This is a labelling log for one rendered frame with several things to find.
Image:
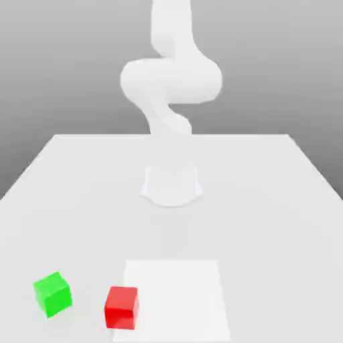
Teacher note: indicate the small red cube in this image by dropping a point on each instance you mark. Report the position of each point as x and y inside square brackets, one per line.
[121, 308]

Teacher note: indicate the small green cube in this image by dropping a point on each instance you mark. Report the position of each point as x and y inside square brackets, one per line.
[52, 294]

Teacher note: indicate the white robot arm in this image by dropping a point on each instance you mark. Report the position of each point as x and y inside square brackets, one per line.
[171, 80]

